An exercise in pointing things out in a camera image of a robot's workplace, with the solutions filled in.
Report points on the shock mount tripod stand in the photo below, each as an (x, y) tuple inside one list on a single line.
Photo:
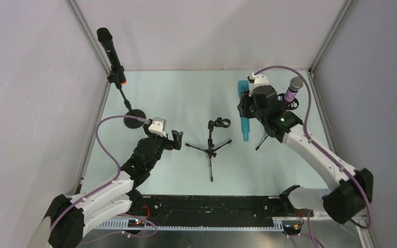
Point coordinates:
[(286, 106)]

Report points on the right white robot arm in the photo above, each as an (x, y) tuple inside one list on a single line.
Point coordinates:
[(351, 190)]

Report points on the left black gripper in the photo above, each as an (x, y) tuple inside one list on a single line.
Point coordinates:
[(170, 142)]

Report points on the left circuit board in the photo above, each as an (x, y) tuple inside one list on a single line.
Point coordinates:
[(135, 223)]

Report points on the tall black tripod stand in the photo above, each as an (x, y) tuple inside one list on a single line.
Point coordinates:
[(211, 150)]

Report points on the circuit board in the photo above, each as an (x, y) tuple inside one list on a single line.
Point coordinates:
[(135, 223), (291, 230)]

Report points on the black microphone orange end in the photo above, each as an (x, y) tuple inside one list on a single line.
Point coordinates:
[(106, 40)]

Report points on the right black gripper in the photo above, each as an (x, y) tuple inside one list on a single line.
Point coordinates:
[(245, 105)]

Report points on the black round base stand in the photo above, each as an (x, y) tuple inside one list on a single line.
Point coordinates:
[(131, 109)]

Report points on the blue microphone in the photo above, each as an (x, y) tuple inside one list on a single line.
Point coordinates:
[(243, 86)]

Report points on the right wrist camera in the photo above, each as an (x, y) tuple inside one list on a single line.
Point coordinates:
[(257, 81)]

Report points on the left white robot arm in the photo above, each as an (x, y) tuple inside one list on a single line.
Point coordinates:
[(74, 216)]

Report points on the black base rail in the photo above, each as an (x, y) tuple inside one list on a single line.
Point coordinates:
[(215, 211)]

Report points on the purple glitter microphone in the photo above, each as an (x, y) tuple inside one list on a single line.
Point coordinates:
[(296, 83)]

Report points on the right circuit board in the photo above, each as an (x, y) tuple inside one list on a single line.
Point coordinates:
[(291, 230)]

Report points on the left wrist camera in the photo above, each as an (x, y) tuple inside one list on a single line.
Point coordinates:
[(157, 127)]

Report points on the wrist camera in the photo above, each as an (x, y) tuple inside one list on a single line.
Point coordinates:
[(157, 127), (257, 81)]

